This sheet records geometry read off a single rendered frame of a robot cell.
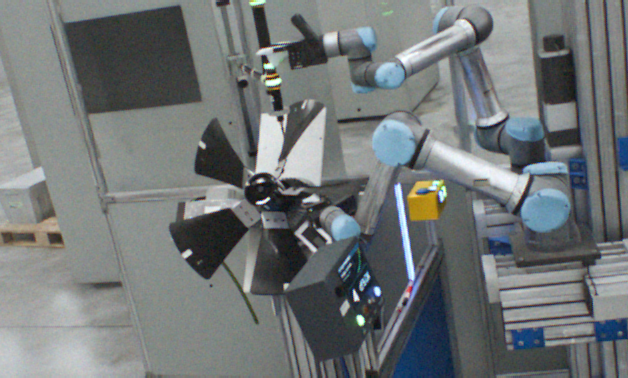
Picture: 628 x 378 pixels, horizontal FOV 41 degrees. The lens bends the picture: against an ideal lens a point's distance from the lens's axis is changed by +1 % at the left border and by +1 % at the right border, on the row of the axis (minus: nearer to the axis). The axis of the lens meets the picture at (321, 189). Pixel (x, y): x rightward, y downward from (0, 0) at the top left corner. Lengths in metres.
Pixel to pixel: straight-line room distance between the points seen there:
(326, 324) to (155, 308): 2.28
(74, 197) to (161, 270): 1.66
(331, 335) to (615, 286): 0.82
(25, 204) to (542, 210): 5.43
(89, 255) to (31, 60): 1.29
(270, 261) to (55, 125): 3.00
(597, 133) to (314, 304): 1.04
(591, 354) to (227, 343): 1.83
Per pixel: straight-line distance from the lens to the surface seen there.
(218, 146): 2.87
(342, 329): 1.87
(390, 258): 3.50
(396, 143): 2.15
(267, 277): 2.61
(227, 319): 3.93
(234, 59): 3.18
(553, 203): 2.17
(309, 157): 3.00
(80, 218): 5.55
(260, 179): 2.71
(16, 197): 7.11
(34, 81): 5.42
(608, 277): 2.38
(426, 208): 2.84
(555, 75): 2.50
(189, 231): 2.79
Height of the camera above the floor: 1.97
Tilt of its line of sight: 17 degrees down
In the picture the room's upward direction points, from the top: 11 degrees counter-clockwise
